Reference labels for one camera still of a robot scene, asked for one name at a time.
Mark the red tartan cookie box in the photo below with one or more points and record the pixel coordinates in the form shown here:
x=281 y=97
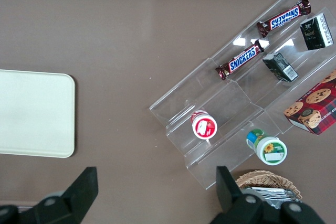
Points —
x=315 y=108

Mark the light wicker basket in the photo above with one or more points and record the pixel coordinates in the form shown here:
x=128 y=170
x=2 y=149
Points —
x=262 y=179

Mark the small black white carton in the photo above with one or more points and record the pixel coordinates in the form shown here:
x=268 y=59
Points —
x=279 y=66
x=316 y=32

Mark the green lidded yogurt cup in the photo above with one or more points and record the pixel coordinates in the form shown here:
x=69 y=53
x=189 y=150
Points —
x=270 y=150

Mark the Snickers chocolate bar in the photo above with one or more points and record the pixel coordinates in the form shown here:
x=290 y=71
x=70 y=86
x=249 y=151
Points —
x=241 y=59
x=284 y=17

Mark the stacked aluminium foil trays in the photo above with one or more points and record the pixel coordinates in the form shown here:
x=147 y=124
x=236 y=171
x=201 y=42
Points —
x=270 y=194

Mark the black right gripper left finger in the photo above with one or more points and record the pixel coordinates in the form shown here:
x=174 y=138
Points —
x=81 y=190

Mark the clear acrylic stepped display stand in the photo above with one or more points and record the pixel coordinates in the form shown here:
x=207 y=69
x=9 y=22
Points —
x=231 y=103

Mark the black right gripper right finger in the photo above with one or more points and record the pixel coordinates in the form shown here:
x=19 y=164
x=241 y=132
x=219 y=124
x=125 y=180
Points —
x=228 y=195

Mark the red lidded yogurt cup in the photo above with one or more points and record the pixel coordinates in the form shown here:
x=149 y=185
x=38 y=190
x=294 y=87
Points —
x=204 y=127

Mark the cream rectangular plastic tray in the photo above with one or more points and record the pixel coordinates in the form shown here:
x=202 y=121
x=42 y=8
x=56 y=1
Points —
x=34 y=113

